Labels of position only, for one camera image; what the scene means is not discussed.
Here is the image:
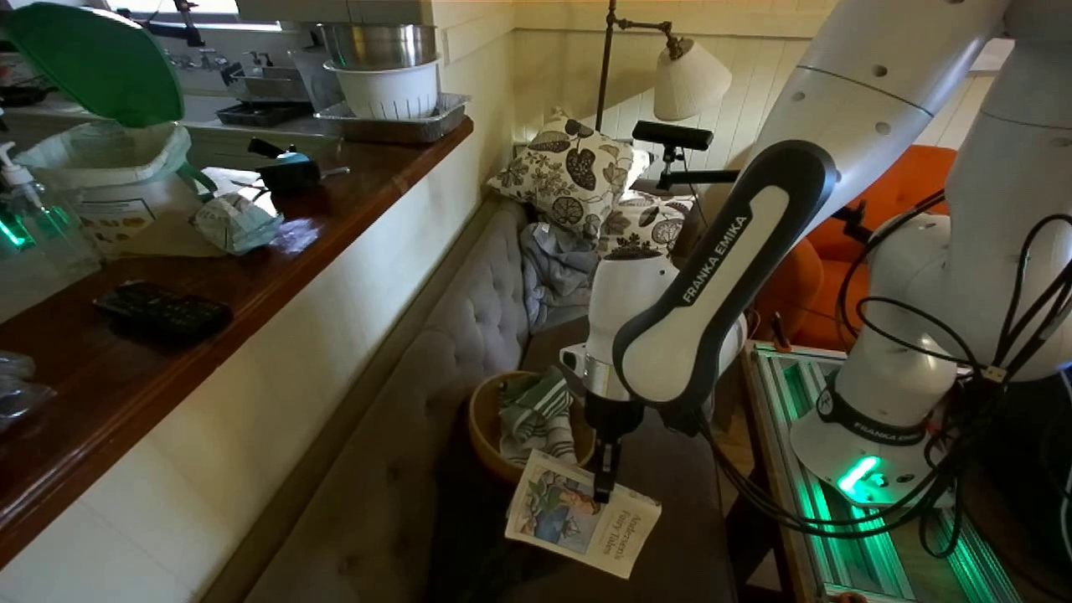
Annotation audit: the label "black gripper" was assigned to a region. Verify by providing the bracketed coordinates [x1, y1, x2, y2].
[578, 389, 648, 506]

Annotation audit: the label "fairy tales paperback book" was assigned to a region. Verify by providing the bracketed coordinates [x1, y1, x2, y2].
[502, 449, 664, 582]

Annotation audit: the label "round wooden bowl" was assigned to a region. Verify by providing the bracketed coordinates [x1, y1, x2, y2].
[462, 368, 600, 487]

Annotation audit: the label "grey blanket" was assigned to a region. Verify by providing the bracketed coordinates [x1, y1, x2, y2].
[515, 217, 606, 335]

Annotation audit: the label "grey tufted sofa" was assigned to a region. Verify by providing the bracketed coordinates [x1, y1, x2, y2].
[199, 194, 739, 603]

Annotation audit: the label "robot table with green lights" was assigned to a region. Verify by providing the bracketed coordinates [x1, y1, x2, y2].
[739, 342, 1072, 603]

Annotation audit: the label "small floral pillow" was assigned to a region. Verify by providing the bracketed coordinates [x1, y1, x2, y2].
[595, 186, 699, 261]

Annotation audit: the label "orange armchair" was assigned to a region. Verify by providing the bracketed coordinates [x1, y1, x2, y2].
[750, 143, 965, 352]

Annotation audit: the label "large floral pillow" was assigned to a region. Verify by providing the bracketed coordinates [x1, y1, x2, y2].
[485, 112, 638, 244]

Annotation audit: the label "metal baking tray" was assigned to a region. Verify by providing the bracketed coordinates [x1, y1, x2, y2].
[311, 93, 468, 148]

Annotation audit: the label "floor lamp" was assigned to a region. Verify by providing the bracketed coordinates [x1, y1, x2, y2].
[593, 0, 736, 131]

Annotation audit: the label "black countertop gadget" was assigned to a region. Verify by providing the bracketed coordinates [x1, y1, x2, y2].
[244, 136, 333, 220]

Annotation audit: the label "white ceramic pot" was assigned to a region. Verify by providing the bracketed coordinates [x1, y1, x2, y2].
[323, 56, 447, 124]

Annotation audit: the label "white teal packet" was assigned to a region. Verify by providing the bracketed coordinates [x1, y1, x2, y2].
[192, 190, 287, 258]

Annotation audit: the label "black remote control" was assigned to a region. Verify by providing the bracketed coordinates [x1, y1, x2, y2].
[90, 278, 236, 348]

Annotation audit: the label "metal pot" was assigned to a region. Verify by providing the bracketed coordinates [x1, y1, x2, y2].
[316, 19, 443, 72]

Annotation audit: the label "dark flat tray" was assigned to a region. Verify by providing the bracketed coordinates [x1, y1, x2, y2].
[215, 98, 316, 126]

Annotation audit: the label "wooden counter ledge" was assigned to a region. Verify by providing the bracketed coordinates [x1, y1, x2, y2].
[0, 115, 480, 574]

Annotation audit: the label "white plastic bin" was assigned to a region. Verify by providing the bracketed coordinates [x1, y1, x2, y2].
[12, 118, 212, 261]

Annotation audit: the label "green bin lid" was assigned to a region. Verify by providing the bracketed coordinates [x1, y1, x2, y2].
[0, 0, 188, 131]

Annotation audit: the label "black camera boom stand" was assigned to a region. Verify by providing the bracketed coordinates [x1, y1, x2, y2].
[629, 118, 745, 190]

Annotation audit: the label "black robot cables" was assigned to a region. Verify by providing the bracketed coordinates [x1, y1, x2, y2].
[712, 194, 1072, 563]

